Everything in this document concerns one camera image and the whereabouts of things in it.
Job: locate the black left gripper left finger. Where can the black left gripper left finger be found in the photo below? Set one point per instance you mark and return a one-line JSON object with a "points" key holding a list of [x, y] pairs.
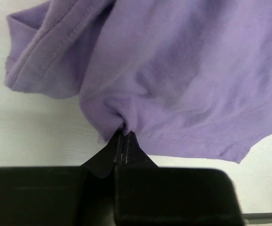
{"points": [[60, 195]]}

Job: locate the purple t-shirt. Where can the purple t-shirt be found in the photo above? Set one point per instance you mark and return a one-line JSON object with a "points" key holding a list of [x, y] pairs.
{"points": [[191, 78]]}

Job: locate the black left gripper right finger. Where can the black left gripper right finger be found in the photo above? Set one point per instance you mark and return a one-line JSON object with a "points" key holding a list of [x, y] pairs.
{"points": [[149, 195]]}

